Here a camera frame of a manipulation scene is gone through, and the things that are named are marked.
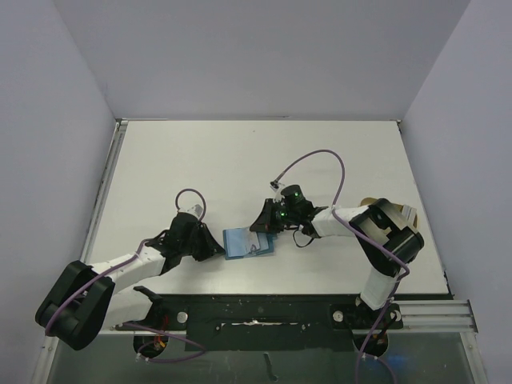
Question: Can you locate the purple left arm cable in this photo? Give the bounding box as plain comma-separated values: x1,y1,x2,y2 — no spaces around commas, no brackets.
44,188,209,364

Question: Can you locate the aluminium front rail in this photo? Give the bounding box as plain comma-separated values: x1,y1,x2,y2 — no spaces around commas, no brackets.
33,295,486,383

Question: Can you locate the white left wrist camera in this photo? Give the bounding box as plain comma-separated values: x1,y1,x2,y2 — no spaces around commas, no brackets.
178,204,204,221

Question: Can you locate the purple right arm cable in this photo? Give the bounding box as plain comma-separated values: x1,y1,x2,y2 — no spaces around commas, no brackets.
270,150,411,384

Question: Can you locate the beige oval card tray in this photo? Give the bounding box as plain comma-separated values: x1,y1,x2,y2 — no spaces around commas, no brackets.
358,197,421,231

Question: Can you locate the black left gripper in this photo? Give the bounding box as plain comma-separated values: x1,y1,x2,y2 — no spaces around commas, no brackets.
181,222,225,262

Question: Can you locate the stack of credit cards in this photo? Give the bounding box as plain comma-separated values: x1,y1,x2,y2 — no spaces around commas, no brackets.
401,205,417,222

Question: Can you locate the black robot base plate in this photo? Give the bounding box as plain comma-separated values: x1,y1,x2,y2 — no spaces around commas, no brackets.
114,294,403,353

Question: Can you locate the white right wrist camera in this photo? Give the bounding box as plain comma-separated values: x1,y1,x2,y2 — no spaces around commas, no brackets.
270,180,286,196

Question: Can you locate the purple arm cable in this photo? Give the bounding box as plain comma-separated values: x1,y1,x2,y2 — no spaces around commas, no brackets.
270,150,411,384
44,188,209,364

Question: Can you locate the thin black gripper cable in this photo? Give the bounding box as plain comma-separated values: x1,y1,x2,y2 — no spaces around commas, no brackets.
291,227,317,248

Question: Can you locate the aluminium left side rail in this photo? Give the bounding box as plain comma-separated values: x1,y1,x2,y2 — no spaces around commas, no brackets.
79,119,129,263

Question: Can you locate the aluminium rail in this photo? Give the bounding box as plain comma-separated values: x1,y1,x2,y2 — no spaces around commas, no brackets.
33,295,486,383
79,119,129,263

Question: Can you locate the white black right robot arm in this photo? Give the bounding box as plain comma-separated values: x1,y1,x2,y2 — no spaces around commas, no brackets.
250,182,424,327

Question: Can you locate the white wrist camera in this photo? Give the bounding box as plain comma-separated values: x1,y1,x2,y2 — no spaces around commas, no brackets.
178,204,204,221
270,180,286,196

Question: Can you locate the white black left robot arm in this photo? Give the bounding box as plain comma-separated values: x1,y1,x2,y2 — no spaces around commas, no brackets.
35,212,225,350

